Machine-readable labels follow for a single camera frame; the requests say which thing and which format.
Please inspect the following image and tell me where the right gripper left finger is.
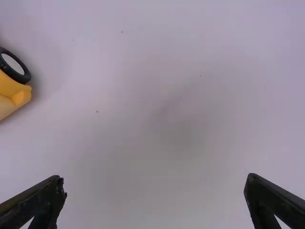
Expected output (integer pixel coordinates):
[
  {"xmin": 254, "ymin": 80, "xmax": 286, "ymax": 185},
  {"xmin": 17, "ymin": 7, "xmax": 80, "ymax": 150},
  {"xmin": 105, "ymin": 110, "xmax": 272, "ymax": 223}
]
[{"xmin": 0, "ymin": 175, "xmax": 68, "ymax": 229}]

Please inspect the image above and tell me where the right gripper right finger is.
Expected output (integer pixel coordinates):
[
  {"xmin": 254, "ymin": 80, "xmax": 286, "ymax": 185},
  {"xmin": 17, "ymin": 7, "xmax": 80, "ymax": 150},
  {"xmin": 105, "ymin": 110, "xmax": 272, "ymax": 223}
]
[{"xmin": 243, "ymin": 173, "xmax": 305, "ymax": 229}]

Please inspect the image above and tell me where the yellow toy car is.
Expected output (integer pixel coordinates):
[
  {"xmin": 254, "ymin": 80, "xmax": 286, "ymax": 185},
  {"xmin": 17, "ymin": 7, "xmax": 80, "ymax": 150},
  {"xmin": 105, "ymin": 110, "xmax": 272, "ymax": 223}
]
[{"xmin": 0, "ymin": 46, "xmax": 33, "ymax": 122}]

